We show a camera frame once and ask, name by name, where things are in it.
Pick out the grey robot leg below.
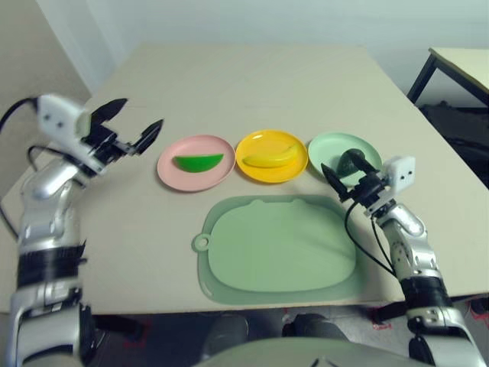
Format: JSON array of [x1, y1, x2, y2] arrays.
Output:
[[204, 315, 250, 356], [282, 313, 347, 345]]

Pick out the grey robot torso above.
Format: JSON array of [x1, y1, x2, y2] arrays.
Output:
[[204, 338, 421, 367]]

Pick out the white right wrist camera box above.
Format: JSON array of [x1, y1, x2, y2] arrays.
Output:
[[381, 155, 416, 192]]

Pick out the yellow round plate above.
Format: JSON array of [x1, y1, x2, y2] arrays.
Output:
[[235, 129, 309, 184]]

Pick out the dark green toy avocado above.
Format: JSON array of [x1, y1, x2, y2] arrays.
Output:
[[335, 148, 374, 175]]

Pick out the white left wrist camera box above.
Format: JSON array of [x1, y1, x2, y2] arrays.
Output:
[[37, 94, 95, 160]]

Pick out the grey right robot leg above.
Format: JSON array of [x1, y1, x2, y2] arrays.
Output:
[[282, 313, 347, 345]]

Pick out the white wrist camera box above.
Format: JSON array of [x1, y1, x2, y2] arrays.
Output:
[[381, 155, 416, 192], [37, 94, 95, 160]]

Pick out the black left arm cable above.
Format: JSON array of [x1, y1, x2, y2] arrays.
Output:
[[26, 145, 68, 174]]

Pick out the beige side table black legs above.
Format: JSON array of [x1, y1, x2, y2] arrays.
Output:
[[406, 47, 489, 115]]

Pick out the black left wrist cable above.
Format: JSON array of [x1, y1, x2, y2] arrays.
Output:
[[0, 97, 41, 131]]

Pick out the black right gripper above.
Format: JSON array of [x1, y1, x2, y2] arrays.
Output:
[[320, 154, 398, 216]]

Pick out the pink round plate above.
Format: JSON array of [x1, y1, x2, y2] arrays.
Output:
[[156, 134, 236, 192]]

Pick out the mint green round plate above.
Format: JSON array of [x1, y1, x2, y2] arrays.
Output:
[[307, 132, 382, 183]]

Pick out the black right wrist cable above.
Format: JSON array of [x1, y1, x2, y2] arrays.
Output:
[[344, 200, 398, 277]]

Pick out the green silicone mat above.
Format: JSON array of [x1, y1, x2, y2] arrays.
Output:
[[190, 193, 364, 306]]

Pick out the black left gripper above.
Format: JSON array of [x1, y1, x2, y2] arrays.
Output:
[[78, 98, 165, 176]]

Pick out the grey left robot leg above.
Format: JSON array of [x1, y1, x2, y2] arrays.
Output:
[[204, 315, 250, 356]]

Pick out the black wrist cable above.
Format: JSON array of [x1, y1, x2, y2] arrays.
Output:
[[0, 97, 41, 131], [344, 200, 398, 277]]

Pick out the red toy watermelon slice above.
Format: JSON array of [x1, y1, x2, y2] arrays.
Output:
[[172, 153, 225, 173]]

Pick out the yellow toy banana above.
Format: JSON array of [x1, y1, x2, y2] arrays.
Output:
[[242, 143, 299, 168]]

